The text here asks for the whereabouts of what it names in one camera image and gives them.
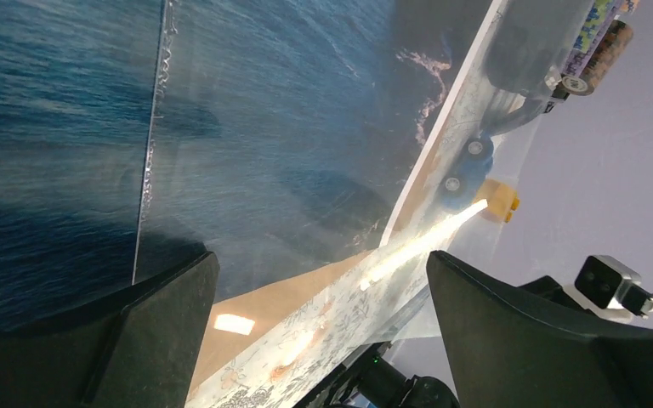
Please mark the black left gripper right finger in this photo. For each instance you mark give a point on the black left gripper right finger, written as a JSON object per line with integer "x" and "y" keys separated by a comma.
{"x": 508, "y": 347}

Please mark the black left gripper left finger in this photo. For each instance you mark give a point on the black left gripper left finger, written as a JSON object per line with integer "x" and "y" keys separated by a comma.
{"x": 136, "y": 347}

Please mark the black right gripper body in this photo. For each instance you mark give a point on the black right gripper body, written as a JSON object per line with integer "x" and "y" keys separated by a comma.
{"x": 367, "y": 379}

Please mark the seascape photo print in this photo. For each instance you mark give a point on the seascape photo print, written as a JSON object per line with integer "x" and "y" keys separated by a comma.
{"x": 79, "y": 84}

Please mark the floral tablecloth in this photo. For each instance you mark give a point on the floral tablecloth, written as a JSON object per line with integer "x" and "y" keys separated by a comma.
{"x": 393, "y": 274}

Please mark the blue yellow toy car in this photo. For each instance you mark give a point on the blue yellow toy car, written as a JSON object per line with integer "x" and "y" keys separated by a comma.
{"x": 467, "y": 182}

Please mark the lower orange poker chip stack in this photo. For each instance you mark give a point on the lower orange poker chip stack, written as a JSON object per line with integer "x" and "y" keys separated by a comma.
{"x": 607, "y": 53}

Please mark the blue purple poker chip stack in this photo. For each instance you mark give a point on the blue purple poker chip stack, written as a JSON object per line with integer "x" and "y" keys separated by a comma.
{"x": 593, "y": 30}

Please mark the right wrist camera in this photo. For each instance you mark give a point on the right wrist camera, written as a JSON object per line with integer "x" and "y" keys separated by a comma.
{"x": 609, "y": 289}

